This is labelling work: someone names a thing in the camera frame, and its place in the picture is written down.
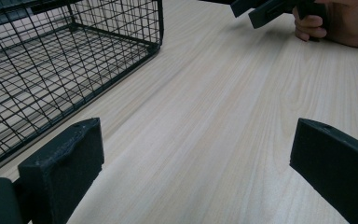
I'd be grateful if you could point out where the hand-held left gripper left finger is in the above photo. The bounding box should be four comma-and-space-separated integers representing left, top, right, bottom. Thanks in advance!
17, 117, 105, 224

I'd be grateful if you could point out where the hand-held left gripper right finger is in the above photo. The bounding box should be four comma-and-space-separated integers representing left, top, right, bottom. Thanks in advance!
289, 118, 358, 224

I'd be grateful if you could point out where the black wire mesh basket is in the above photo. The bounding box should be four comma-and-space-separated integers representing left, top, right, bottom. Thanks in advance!
0, 0, 165, 175

